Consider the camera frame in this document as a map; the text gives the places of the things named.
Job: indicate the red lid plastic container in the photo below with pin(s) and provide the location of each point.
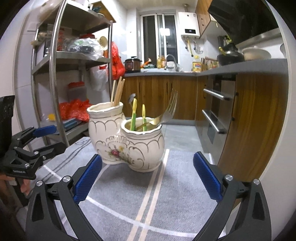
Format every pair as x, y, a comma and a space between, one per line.
76, 92

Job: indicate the built-in steel oven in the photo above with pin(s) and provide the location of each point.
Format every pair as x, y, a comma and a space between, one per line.
217, 109

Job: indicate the clear plastic bag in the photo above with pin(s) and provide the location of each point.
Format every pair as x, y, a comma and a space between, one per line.
85, 47

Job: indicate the wooden kitchen cabinets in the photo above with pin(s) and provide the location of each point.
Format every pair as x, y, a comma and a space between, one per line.
161, 92

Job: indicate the metal sink faucet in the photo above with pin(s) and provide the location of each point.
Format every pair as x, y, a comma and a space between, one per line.
171, 60

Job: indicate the hanging white plastic bag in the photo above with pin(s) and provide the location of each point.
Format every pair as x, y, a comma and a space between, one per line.
99, 77

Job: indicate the gold spoon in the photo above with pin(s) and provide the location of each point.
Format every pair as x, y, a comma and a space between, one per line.
150, 122

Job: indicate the white cooking pot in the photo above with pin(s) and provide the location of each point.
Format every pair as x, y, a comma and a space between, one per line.
255, 53

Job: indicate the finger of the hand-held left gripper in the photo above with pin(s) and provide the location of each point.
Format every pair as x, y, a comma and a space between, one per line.
44, 131
53, 149

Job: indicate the grey kitchen countertop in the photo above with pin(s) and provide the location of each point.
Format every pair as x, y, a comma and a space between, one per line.
242, 68

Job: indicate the small grey utensil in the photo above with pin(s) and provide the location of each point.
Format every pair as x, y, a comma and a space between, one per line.
131, 97

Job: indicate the person's left hand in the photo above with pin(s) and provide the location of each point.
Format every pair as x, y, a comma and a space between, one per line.
26, 187

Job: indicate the cream ceramic utensil holder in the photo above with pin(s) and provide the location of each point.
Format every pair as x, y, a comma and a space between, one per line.
143, 148

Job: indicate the wooden chopstick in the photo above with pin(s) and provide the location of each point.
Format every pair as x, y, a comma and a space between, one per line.
121, 91
118, 91
113, 92

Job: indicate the yellow liquid bottle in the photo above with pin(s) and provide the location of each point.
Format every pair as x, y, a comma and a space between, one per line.
161, 62

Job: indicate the black range hood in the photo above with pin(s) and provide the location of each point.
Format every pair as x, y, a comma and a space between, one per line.
245, 18

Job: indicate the dark red rice cooker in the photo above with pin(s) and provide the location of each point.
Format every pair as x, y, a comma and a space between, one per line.
133, 64

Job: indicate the wooden wall cabinet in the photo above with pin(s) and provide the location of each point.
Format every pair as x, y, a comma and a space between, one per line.
204, 18

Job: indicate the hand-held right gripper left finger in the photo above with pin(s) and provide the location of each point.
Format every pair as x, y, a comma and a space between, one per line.
89, 179

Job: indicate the kitchen window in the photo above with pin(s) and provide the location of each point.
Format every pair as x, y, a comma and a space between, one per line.
159, 39

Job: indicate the metal shelf rack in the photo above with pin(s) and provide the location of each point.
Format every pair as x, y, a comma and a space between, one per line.
55, 58

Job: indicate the white water heater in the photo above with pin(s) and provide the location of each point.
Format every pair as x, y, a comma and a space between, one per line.
188, 24

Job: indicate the black wok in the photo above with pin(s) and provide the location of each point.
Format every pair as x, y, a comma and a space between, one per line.
230, 58

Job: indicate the yellow cooking oil bottle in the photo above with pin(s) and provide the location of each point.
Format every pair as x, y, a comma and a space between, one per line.
196, 66

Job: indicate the grey striped mat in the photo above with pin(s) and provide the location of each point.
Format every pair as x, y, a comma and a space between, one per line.
129, 192

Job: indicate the gold fork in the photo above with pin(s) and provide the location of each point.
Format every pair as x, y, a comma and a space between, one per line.
171, 104

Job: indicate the hanging orange plastic bag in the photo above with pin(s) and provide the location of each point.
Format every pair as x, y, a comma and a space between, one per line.
116, 62

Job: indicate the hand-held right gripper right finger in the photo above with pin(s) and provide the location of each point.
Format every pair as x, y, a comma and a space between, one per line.
208, 178

